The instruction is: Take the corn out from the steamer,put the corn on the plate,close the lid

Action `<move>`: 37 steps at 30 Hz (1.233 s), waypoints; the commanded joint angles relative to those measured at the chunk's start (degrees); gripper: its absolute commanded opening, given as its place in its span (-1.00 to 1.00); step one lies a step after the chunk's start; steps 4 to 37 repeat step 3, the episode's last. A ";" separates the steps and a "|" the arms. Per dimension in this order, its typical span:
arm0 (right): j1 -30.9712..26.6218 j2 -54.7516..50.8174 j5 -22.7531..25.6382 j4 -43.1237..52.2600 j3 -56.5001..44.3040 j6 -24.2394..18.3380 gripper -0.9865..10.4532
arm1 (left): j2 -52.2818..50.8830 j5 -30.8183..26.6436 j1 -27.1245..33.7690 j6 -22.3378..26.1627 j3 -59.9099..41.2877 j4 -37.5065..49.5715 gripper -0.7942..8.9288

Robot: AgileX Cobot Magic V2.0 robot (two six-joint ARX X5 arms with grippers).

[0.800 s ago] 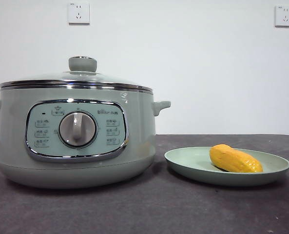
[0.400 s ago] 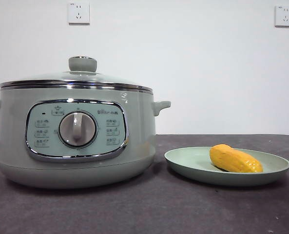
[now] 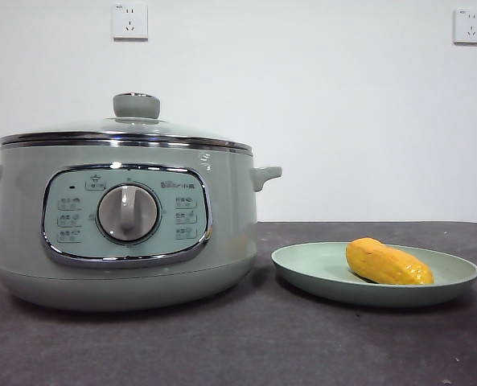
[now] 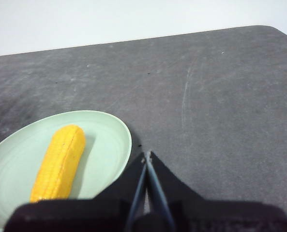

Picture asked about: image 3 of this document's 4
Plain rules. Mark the pale green round plate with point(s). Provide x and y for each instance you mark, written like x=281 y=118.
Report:
x=310 y=269

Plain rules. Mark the yellow corn cob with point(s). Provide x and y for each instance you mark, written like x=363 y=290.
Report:
x=387 y=263

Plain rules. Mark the pale green electric steamer pot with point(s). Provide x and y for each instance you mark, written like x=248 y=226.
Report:
x=230 y=225

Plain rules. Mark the glass lid with green knob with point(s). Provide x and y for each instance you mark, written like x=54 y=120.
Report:
x=141 y=134

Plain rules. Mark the white wall socket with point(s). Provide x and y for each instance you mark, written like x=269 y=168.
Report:
x=469 y=26
x=130 y=20

